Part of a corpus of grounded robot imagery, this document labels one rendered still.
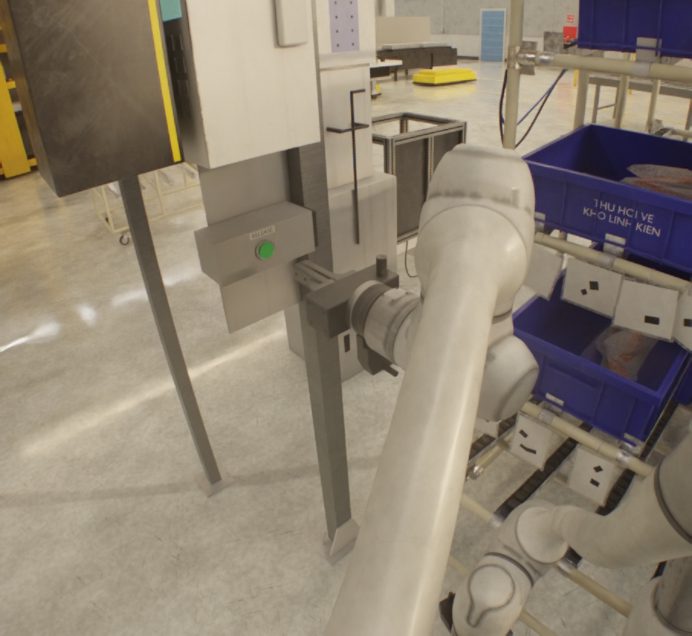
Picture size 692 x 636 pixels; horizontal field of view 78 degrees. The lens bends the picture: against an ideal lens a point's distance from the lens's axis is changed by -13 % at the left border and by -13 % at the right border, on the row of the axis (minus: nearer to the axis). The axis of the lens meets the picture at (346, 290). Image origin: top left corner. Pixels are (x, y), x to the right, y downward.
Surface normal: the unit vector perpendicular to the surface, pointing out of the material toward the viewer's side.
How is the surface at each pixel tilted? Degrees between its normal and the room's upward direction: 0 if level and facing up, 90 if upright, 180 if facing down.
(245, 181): 90
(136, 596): 0
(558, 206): 95
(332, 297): 0
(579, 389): 93
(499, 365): 41
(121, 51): 90
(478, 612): 77
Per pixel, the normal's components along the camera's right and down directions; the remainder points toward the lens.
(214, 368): -0.05, -0.87
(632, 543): -0.88, 0.29
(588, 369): -0.73, 0.41
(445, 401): 0.01, -0.44
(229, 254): 0.65, 0.36
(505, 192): 0.13, 0.35
